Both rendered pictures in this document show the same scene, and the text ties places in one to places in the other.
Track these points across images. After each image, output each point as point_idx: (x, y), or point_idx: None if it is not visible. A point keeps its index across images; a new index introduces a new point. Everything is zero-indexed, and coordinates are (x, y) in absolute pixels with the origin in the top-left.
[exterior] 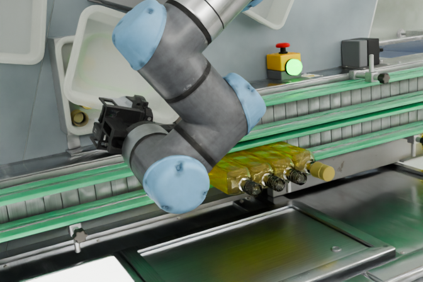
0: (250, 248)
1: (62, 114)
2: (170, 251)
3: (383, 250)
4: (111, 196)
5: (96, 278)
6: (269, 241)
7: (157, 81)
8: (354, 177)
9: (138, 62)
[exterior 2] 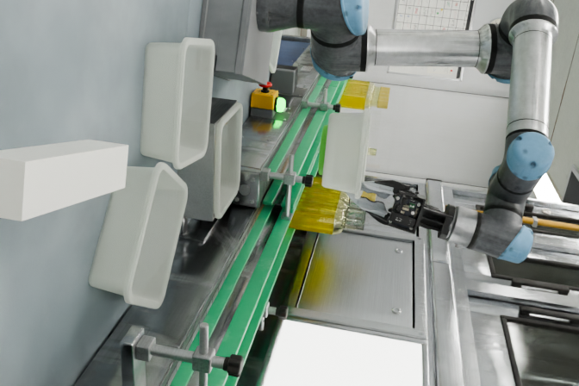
0: (355, 270)
1: (201, 200)
2: (313, 296)
3: (422, 241)
4: None
5: (312, 341)
6: (356, 260)
7: (532, 184)
8: None
9: (538, 176)
